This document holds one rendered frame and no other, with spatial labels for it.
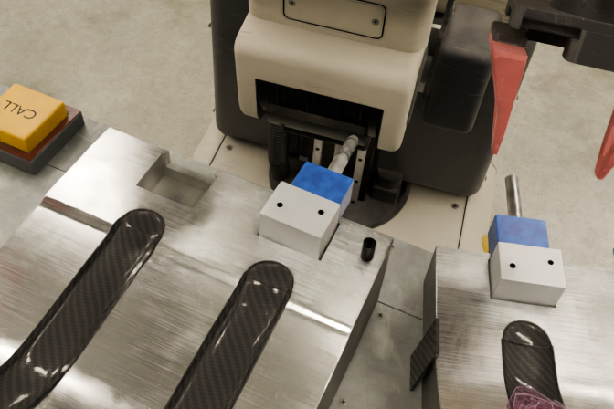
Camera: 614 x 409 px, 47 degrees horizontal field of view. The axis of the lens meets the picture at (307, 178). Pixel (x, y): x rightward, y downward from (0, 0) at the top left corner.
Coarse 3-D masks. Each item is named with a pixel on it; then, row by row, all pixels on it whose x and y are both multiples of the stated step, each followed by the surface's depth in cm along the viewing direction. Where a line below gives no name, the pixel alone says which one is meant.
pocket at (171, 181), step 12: (168, 156) 59; (156, 168) 58; (168, 168) 59; (180, 168) 59; (144, 180) 57; (156, 180) 59; (168, 180) 60; (180, 180) 60; (192, 180) 59; (204, 180) 59; (156, 192) 59; (168, 192) 59; (180, 192) 59; (192, 192) 59; (204, 192) 59; (192, 204) 58
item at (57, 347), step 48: (144, 240) 53; (96, 288) 51; (240, 288) 50; (288, 288) 51; (48, 336) 48; (240, 336) 49; (0, 384) 45; (48, 384) 45; (192, 384) 46; (240, 384) 46
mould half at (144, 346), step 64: (64, 192) 55; (128, 192) 55; (256, 192) 56; (0, 256) 51; (64, 256) 52; (192, 256) 52; (256, 256) 52; (384, 256) 53; (0, 320) 48; (128, 320) 49; (192, 320) 49; (320, 320) 49; (64, 384) 45; (128, 384) 46; (256, 384) 46; (320, 384) 46
